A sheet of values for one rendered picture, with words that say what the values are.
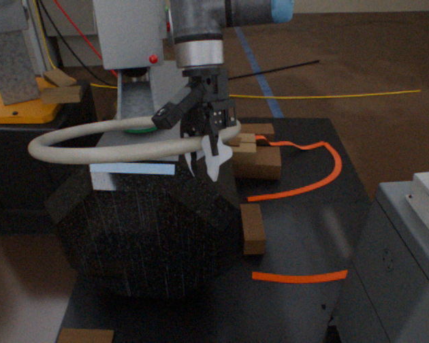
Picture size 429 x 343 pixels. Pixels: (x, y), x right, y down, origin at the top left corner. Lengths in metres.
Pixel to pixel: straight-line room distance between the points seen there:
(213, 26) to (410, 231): 0.91
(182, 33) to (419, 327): 1.18
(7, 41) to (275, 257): 1.79
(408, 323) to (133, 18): 1.36
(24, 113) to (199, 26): 1.55
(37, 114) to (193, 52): 1.49
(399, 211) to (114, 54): 1.11
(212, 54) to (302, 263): 1.68
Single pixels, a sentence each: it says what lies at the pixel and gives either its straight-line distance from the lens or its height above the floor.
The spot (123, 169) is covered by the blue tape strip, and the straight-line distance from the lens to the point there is 1.46.
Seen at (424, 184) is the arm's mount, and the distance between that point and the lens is 1.33.
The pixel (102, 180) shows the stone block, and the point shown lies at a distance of 1.48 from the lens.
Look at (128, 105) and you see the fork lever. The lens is 1.28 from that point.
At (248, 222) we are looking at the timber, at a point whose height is 0.13.
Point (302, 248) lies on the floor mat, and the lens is 2.28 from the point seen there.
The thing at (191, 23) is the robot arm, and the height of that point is 1.50.
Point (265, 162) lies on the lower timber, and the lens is 2.66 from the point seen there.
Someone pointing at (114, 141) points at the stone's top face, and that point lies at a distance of 1.58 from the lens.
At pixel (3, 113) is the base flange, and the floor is 0.78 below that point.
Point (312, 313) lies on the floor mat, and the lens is 2.03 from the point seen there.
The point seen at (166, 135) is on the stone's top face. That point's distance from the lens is 1.58.
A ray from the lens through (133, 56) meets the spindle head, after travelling 1.42.
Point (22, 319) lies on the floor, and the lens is 2.17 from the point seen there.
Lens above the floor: 1.69
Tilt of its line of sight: 38 degrees down
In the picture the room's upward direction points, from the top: straight up
